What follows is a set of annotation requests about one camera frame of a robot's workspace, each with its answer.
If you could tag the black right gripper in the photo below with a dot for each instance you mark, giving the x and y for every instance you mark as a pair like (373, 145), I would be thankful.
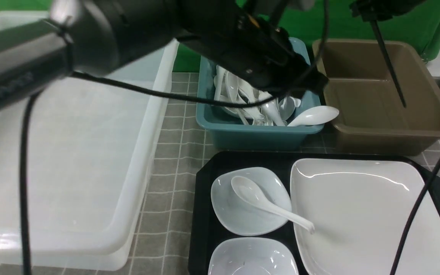
(382, 10)

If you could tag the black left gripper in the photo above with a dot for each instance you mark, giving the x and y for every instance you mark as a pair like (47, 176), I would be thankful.
(252, 50)

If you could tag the black chopstick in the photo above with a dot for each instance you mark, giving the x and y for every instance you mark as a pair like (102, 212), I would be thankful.
(386, 57)

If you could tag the white ceramic soup spoon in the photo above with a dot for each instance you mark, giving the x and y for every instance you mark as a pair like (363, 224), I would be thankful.
(250, 192)

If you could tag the small white dish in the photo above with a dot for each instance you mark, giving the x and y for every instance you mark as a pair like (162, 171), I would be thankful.
(241, 218)

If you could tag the large white square plate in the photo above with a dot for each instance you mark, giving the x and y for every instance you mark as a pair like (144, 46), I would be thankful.
(359, 209)

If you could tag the small white bowl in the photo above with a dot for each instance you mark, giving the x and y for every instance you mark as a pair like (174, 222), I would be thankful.
(252, 256)

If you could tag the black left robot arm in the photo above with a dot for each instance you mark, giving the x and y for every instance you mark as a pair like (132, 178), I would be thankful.
(89, 39)

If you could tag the green backdrop cloth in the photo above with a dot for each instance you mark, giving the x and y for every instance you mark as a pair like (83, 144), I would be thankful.
(420, 28)

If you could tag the pile of white spoons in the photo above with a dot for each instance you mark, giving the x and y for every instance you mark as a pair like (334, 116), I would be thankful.
(232, 89)

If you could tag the white spoon on bin edge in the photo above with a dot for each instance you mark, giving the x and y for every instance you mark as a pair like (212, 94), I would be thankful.
(315, 116)

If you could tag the teal plastic bin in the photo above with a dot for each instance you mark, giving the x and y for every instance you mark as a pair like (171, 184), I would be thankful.
(228, 132)

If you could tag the brown plastic bin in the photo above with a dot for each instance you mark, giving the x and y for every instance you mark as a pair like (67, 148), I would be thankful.
(372, 119)

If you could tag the black serving tray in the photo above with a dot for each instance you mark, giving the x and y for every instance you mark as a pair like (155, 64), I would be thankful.
(207, 232)

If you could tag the large white plastic tub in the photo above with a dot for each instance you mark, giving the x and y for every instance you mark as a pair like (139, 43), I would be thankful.
(91, 151)

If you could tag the grey checked tablecloth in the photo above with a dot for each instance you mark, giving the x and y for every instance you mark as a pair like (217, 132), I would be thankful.
(161, 238)

